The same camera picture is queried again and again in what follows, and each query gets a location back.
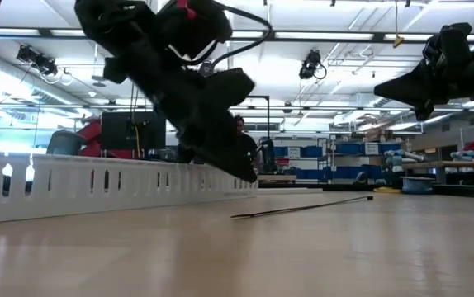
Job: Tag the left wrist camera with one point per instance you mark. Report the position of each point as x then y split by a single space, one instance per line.
195 29

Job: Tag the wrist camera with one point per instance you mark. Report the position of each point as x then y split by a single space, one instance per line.
195 29
453 45

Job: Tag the red machine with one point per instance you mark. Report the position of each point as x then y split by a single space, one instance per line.
90 136

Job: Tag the person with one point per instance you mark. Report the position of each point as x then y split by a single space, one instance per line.
248 146

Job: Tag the metal shelving rack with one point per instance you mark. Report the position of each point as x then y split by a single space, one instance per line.
327 142

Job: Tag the round black ceiling sensor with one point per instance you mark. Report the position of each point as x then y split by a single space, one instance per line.
206 69

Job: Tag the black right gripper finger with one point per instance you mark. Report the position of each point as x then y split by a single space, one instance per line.
423 101
414 81

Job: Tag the wooden workbench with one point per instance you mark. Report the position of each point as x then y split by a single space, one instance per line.
468 164

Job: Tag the black monitor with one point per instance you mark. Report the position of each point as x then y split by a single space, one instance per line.
117 132

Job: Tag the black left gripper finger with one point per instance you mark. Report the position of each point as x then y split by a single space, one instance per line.
224 99
200 142

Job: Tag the grey foam roll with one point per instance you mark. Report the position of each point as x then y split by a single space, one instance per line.
410 156
468 155

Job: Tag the black gantry frame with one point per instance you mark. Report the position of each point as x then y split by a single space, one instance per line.
268 119

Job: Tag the black zip tie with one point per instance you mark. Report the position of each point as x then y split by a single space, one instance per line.
369 198

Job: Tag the blue round tub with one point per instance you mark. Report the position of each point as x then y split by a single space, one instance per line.
418 185

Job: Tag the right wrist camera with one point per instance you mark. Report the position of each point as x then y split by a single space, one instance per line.
453 45

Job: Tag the office chair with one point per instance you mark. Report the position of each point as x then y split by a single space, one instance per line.
65 144

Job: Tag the yellow tape roll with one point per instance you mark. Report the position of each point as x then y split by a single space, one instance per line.
385 190

